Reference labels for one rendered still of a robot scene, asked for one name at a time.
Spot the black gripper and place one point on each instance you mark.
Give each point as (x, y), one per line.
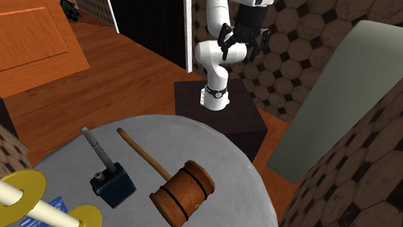
(250, 20)

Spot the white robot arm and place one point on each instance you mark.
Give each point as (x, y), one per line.
(216, 15)

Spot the dark robot stand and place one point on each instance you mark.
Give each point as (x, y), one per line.
(242, 118)

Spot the round grey table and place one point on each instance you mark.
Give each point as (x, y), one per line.
(193, 140)

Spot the grey-green door panel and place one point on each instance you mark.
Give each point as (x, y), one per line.
(352, 92)

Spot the wooden mallet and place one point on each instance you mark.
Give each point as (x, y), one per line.
(184, 190)

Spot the dark green box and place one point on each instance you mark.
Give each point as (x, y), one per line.
(70, 11)

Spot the orange wooden door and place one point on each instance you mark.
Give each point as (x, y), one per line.
(27, 34)

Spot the blue card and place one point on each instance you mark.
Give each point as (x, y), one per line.
(57, 204)

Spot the yellow discs on cream rod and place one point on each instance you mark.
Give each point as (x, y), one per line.
(0, 189)

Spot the dark doorway with white frame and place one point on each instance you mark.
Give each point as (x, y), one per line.
(147, 18)

